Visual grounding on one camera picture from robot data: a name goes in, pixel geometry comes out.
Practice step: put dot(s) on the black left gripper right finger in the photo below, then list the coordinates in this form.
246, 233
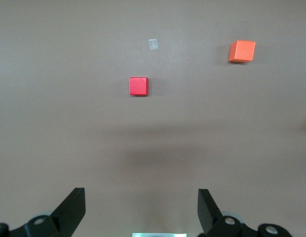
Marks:
209, 217

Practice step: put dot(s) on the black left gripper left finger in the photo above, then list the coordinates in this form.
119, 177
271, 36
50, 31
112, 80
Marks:
66, 217

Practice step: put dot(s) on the red cube block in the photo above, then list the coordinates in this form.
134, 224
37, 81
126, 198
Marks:
138, 86

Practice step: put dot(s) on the orange cube block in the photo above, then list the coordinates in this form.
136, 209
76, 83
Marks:
241, 51

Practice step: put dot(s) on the small clear tape piece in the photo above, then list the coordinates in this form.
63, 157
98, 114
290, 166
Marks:
153, 44

